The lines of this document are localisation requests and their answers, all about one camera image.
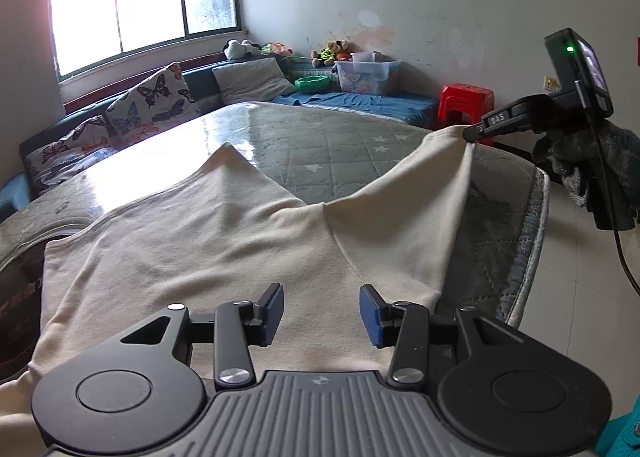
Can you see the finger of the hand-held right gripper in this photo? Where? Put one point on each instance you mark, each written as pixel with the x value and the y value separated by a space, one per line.
pixel 487 124

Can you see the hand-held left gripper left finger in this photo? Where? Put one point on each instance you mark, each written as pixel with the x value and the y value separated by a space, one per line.
pixel 272 317

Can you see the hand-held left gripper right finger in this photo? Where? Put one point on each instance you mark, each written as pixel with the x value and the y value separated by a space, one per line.
pixel 370 314

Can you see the cream sweatshirt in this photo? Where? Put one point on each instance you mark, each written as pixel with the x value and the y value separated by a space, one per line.
pixel 200 237

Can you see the person's right forearm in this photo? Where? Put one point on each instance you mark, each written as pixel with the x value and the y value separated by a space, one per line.
pixel 625 157

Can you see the person's right hand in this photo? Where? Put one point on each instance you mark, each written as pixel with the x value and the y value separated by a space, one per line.
pixel 570 162

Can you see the red plastic stool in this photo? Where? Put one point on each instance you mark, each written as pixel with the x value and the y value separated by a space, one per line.
pixel 465 99

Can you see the blue sofa seat cover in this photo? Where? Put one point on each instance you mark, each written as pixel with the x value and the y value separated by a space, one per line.
pixel 360 104

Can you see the clear plastic storage box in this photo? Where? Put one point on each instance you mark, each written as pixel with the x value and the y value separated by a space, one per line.
pixel 365 79

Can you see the brown teddy bear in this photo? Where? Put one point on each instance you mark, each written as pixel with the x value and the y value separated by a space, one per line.
pixel 340 47

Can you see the green plastic basin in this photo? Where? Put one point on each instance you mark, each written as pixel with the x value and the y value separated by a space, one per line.
pixel 312 83

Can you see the green pink plush toy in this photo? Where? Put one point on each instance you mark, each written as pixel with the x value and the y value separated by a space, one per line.
pixel 275 48

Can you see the grey cushion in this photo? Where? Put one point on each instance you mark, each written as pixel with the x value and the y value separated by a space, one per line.
pixel 250 79

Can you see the butterfly print cushion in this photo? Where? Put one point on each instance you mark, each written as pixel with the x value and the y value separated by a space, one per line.
pixel 65 147
pixel 150 102

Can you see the round black induction cooktop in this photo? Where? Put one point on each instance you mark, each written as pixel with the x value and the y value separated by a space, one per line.
pixel 20 297

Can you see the teal sofa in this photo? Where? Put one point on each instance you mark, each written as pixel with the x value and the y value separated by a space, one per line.
pixel 200 73

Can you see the panda plush toy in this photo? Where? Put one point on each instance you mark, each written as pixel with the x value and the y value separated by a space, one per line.
pixel 240 49

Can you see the person's teal clothing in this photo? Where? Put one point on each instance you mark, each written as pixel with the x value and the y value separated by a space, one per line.
pixel 625 432

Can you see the white wall socket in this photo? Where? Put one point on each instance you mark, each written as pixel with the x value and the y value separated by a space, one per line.
pixel 550 83

